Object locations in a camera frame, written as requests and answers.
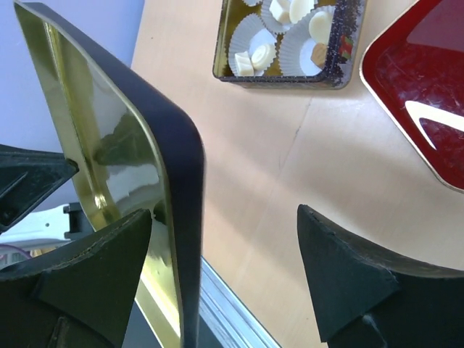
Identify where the square chocolate tin box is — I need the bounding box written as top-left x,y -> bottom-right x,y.
212,1 -> 367,90

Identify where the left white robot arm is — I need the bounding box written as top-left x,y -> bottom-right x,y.
1,145 -> 94,268

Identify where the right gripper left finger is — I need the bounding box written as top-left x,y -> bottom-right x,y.
1,210 -> 152,347

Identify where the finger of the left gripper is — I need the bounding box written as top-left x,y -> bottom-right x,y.
1,145 -> 79,232

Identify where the red lacquer tray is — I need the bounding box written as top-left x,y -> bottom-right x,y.
360,1 -> 463,191

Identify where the white paper cup centre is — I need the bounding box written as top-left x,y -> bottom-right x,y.
260,0 -> 318,34

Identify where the white swirl oval chocolate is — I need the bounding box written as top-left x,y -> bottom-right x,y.
251,43 -> 276,71

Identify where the white paper cup front-left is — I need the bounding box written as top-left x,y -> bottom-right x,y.
228,14 -> 277,77

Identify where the aluminium rail frame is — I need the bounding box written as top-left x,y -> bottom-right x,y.
198,259 -> 280,348

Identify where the white paper cup back-right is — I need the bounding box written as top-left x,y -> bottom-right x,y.
315,0 -> 338,14

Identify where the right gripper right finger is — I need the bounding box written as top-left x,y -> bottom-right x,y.
297,204 -> 463,347

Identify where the gold tin lid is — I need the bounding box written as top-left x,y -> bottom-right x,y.
14,1 -> 204,347

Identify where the white paper cup back-left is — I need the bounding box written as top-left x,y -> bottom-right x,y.
242,0 -> 262,7

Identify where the white cylinder chocolate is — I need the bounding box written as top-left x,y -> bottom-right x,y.
308,11 -> 333,45

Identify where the white heart chocolate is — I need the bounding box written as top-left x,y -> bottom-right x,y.
289,0 -> 317,24

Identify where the white paper cup front-right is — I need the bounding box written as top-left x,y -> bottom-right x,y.
278,22 -> 323,77

